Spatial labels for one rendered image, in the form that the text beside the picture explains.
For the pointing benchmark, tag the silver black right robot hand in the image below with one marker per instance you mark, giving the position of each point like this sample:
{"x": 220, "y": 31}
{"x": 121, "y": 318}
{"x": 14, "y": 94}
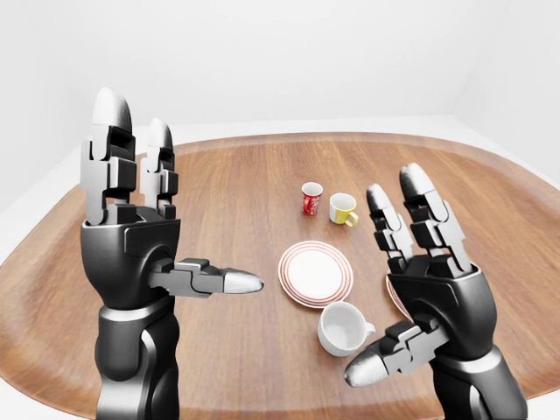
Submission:
{"x": 442, "y": 302}

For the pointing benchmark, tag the yellow and white mug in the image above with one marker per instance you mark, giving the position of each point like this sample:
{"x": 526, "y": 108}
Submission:
{"x": 342, "y": 210}

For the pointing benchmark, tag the white plate with red rings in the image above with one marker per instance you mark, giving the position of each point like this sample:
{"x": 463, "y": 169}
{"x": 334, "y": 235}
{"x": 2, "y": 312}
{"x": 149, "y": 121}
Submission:
{"x": 315, "y": 275}
{"x": 395, "y": 297}

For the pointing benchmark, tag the red patterned mug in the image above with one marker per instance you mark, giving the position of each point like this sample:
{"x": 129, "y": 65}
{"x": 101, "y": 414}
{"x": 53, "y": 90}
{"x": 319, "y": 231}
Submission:
{"x": 311, "y": 199}

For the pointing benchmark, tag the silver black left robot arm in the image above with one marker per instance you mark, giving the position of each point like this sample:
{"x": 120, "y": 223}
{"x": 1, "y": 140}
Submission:
{"x": 137, "y": 367}

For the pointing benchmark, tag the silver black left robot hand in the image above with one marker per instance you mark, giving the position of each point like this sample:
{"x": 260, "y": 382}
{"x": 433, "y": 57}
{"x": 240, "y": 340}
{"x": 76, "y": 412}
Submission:
{"x": 118, "y": 258}

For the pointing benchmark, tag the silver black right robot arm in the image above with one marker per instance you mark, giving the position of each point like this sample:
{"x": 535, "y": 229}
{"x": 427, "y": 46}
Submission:
{"x": 481, "y": 385}

